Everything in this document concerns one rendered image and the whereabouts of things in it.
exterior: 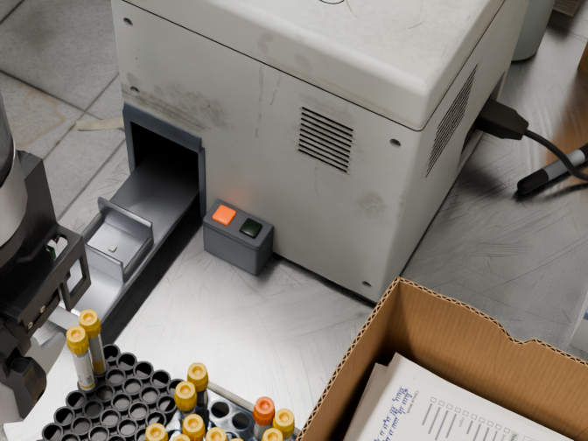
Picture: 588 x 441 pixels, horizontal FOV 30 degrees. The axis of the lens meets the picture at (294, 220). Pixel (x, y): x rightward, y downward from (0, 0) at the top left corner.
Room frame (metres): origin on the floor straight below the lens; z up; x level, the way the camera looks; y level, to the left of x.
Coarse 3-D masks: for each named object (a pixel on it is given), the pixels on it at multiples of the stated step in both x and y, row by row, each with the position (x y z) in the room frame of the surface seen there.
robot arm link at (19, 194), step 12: (12, 168) 0.30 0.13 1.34; (12, 180) 0.30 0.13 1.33; (0, 192) 0.29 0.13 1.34; (12, 192) 0.29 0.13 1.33; (24, 192) 0.31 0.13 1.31; (0, 204) 0.28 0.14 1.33; (12, 204) 0.29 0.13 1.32; (24, 204) 0.30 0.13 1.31; (0, 216) 0.28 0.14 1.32; (12, 216) 0.29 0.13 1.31; (0, 228) 0.28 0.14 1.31; (12, 228) 0.29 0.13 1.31; (0, 240) 0.28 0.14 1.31
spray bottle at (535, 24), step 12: (540, 0) 0.84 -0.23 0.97; (552, 0) 0.85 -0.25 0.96; (528, 12) 0.84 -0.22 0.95; (540, 12) 0.84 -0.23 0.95; (528, 24) 0.84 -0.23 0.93; (540, 24) 0.84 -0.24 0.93; (528, 36) 0.84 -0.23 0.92; (540, 36) 0.85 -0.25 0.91; (516, 48) 0.84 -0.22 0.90; (528, 48) 0.84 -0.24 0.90
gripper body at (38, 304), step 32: (32, 160) 0.34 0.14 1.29; (32, 192) 0.33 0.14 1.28; (32, 224) 0.32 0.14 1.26; (0, 256) 0.28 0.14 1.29; (32, 256) 0.32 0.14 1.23; (64, 256) 0.32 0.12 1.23; (0, 288) 0.29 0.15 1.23; (32, 288) 0.30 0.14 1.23; (64, 288) 0.31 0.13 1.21; (0, 320) 0.27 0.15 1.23; (32, 320) 0.30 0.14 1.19; (0, 352) 0.26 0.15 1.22
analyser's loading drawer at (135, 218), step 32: (160, 160) 0.63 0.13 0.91; (192, 160) 0.63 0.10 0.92; (128, 192) 0.59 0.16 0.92; (160, 192) 0.59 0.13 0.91; (192, 192) 0.60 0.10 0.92; (96, 224) 0.55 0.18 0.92; (128, 224) 0.54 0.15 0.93; (160, 224) 0.56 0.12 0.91; (96, 256) 0.50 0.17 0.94; (128, 256) 0.52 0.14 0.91; (96, 288) 0.49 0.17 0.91; (128, 288) 0.49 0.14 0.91; (64, 320) 0.45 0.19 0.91
